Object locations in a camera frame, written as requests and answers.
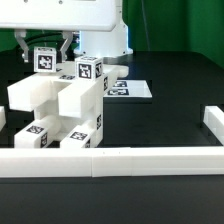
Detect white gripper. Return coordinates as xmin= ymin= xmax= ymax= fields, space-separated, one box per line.
xmin=0 ymin=0 xmax=116 ymax=63

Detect white chair seat part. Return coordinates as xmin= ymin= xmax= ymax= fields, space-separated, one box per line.
xmin=34 ymin=75 xmax=104 ymax=148

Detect white chair back frame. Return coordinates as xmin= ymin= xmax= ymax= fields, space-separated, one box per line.
xmin=7 ymin=57 xmax=129 ymax=118

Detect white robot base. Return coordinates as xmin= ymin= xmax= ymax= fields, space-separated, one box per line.
xmin=74 ymin=0 xmax=133 ymax=58

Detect white tag sheet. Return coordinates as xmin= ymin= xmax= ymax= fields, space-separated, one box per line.
xmin=105 ymin=80 xmax=152 ymax=98

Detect white side block left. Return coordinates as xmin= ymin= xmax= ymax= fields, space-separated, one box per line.
xmin=0 ymin=106 xmax=6 ymax=131

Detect white obstacle fence bar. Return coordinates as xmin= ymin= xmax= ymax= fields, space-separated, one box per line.
xmin=0 ymin=146 xmax=224 ymax=178

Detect black base cable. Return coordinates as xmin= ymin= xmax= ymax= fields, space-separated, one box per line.
xmin=24 ymin=31 xmax=81 ymax=46

